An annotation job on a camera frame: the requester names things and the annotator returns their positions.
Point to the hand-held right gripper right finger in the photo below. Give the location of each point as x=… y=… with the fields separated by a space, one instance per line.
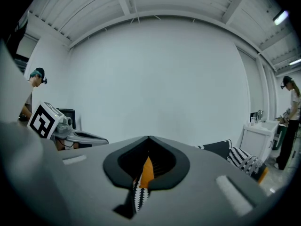
x=200 y=185

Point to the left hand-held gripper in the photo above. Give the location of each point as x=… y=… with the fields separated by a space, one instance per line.
x=43 y=121

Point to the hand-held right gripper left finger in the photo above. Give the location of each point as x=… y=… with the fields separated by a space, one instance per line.
x=89 y=173

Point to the black white striped blanket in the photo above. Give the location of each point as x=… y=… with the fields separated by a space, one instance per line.
x=242 y=159

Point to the white sink cabinet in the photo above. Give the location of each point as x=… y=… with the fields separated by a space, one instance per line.
x=256 y=142

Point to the clear plastic cup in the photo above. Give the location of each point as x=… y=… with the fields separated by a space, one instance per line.
x=253 y=122

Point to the dark green bin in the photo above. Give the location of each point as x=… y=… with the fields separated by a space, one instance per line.
x=277 y=138

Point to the chrome faucet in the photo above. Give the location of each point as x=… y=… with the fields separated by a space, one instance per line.
x=259 y=114

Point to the ceiling tube lamp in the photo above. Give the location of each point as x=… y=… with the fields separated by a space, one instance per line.
x=281 y=17
x=295 y=62

